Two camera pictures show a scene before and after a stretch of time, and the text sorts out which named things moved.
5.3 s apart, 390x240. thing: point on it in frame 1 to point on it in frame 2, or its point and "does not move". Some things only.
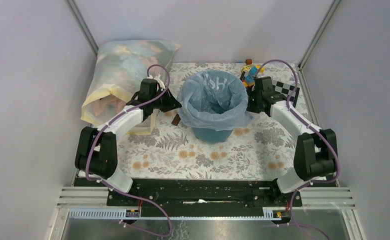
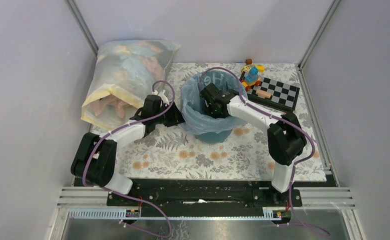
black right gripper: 249,108 to 208,108
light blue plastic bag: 214,100 does not move
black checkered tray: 197,193 does not move
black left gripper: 171,104 to 176,116
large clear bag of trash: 120,68 does not move
